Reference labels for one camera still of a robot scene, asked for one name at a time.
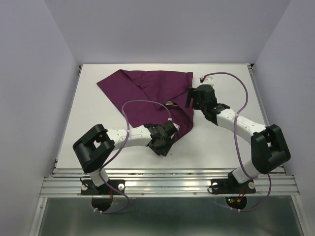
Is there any aluminium frame rail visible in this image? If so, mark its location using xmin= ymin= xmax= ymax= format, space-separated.
xmin=40 ymin=167 xmax=300 ymax=198

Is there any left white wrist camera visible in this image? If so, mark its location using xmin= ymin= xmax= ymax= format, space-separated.
xmin=173 ymin=123 xmax=180 ymax=131

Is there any purple surgical drape cloth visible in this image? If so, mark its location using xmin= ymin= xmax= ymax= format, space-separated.
xmin=97 ymin=69 xmax=194 ymax=138

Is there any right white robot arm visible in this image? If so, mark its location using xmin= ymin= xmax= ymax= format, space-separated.
xmin=186 ymin=85 xmax=291 ymax=192

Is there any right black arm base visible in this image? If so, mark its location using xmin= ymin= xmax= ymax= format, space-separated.
xmin=207 ymin=172 xmax=256 ymax=195

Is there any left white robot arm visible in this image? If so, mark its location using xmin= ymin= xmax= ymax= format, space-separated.
xmin=72 ymin=120 xmax=180 ymax=194

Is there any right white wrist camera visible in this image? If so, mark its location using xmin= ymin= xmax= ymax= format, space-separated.
xmin=200 ymin=76 xmax=214 ymax=87

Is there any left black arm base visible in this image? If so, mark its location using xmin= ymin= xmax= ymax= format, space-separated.
xmin=80 ymin=178 xmax=125 ymax=196

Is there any stainless steel instrument tray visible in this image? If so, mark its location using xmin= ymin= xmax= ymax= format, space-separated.
xmin=164 ymin=101 xmax=178 ymax=108

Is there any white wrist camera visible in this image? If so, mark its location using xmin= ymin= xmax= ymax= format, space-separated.
xmin=173 ymin=123 xmax=180 ymax=131
xmin=200 ymin=76 xmax=214 ymax=87

